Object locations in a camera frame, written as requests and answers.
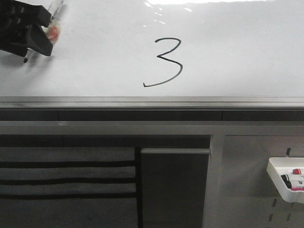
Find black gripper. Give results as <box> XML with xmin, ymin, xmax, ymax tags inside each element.
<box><xmin>0</xmin><ymin>0</ymin><xmax>53</xmax><ymax>57</ymax></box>

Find white black-tipped whiteboard marker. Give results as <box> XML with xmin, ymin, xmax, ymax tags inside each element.
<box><xmin>24</xmin><ymin>0</ymin><xmax>64</xmax><ymax>63</ymax></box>

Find large white whiteboard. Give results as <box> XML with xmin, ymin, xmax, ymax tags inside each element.
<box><xmin>0</xmin><ymin>0</ymin><xmax>304</xmax><ymax>109</ymax></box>

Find grey fabric organizer black stripes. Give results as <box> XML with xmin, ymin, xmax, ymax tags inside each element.
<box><xmin>0</xmin><ymin>147</ymin><xmax>143</xmax><ymax>228</ymax></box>

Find grey slotted pegboard panel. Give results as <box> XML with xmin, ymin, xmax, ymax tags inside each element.
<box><xmin>206</xmin><ymin>136</ymin><xmax>304</xmax><ymax>228</ymax></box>

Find white plastic marker tray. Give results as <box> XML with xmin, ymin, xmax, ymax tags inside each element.
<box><xmin>266</xmin><ymin>157</ymin><xmax>304</xmax><ymax>204</ymax></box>

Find black capped marker in tray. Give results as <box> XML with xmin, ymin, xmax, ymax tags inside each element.
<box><xmin>281</xmin><ymin>174</ymin><xmax>304</xmax><ymax>189</ymax></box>

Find red capped marker in tray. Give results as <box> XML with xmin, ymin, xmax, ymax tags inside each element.
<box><xmin>292</xmin><ymin>168</ymin><xmax>304</xmax><ymax>175</ymax></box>

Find pink marker in tray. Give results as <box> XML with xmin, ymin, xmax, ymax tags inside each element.
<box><xmin>290</xmin><ymin>186</ymin><xmax>304</xmax><ymax>191</ymax></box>

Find dark grey panel with rail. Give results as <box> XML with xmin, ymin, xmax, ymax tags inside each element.
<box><xmin>142</xmin><ymin>148</ymin><xmax>209</xmax><ymax>228</ymax></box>

